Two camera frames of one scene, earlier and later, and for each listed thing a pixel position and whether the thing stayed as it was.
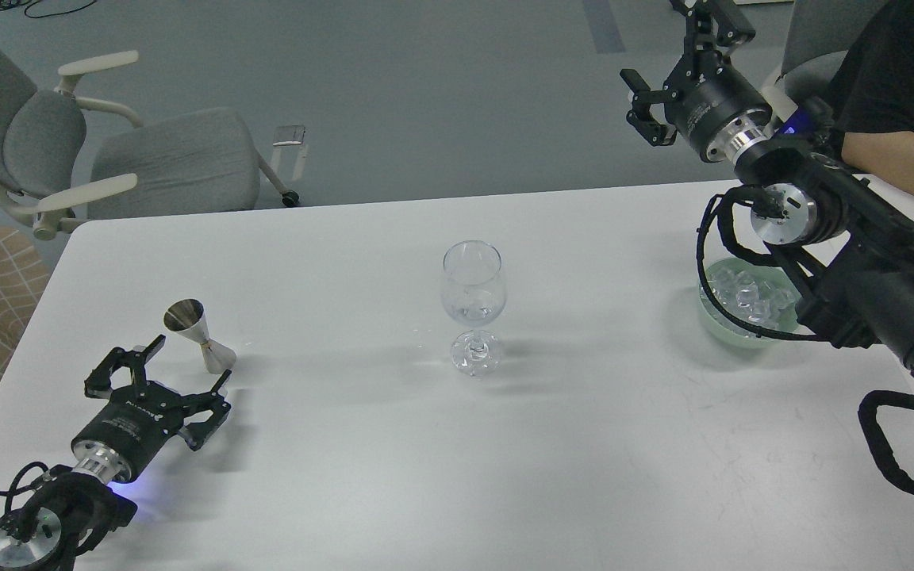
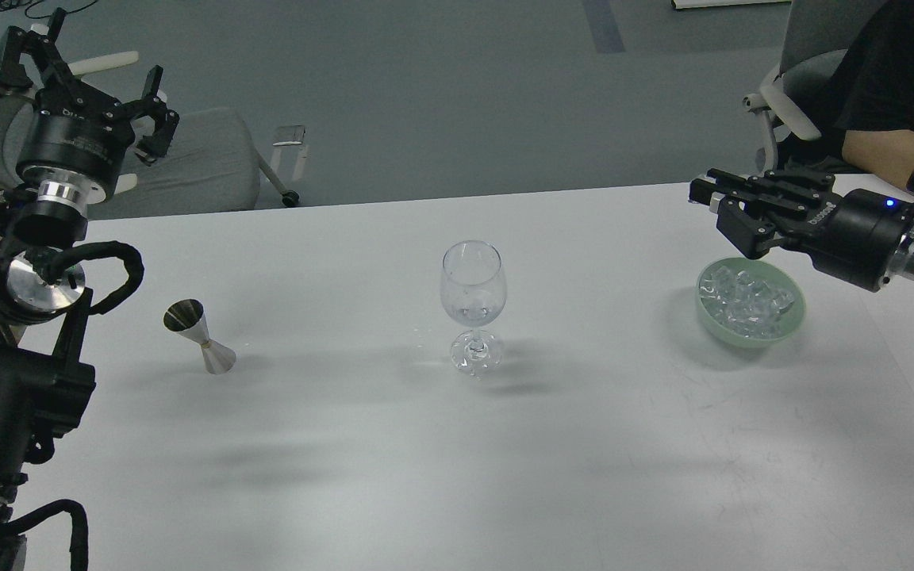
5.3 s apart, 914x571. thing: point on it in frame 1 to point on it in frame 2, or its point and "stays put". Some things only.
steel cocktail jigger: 187,316 stays put
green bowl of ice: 754,293 stays put
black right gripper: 704,96 to 860,235
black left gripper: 132,426 to 73,129
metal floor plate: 289,136 stays put
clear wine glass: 474,292 stays put
